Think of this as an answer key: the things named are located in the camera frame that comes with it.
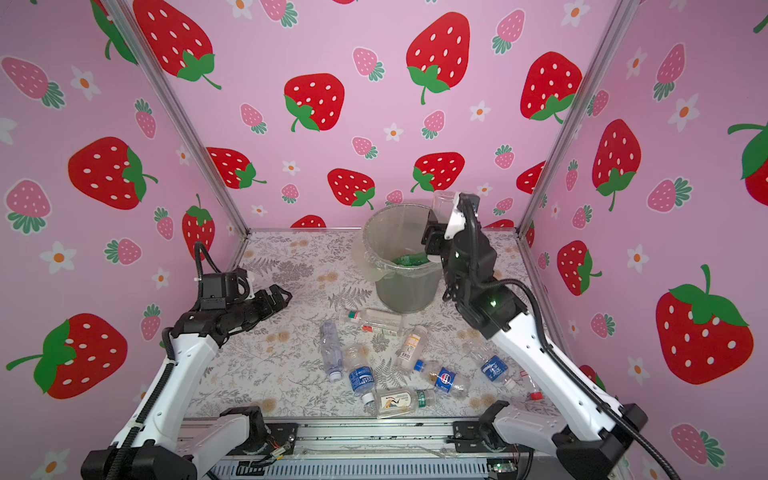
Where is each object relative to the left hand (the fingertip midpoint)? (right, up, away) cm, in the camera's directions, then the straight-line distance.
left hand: (281, 300), depth 80 cm
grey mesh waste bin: (+35, +6, +1) cm, 35 cm away
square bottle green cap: (+32, -25, -6) cm, 41 cm away
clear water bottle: (+12, -16, +8) cm, 22 cm away
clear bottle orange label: (+36, -14, +4) cm, 39 cm away
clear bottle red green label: (+26, -8, +14) cm, 31 cm away
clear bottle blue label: (+21, -19, +8) cm, 29 cm away
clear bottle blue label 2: (+59, -19, 0) cm, 62 cm away
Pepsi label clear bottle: (+45, -21, -2) cm, 49 cm away
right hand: (+41, +21, -18) cm, 49 cm away
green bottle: (+38, +11, +19) cm, 44 cm away
